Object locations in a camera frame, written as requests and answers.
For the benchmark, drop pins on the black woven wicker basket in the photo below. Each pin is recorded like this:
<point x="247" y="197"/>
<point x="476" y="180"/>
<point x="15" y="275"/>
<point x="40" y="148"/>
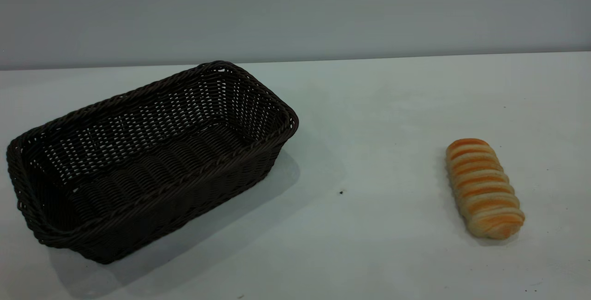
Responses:
<point x="152" y="198"/>

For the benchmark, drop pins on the orange striped bread roll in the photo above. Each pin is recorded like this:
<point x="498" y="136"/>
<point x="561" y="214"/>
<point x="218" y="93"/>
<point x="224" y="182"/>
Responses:
<point x="482" y="189"/>

